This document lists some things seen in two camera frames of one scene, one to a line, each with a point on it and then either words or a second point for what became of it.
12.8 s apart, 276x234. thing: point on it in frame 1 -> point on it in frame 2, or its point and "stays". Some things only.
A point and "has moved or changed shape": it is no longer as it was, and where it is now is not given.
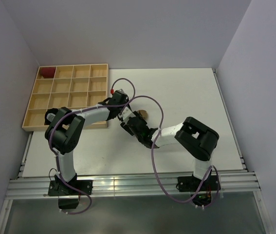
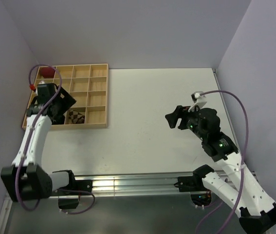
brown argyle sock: (143, 113) has moved or changed shape
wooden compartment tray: (73, 87) stays
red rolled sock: (47, 72) stays
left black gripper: (125, 102) -> (67, 101)
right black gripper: (125, 125) -> (172, 118)
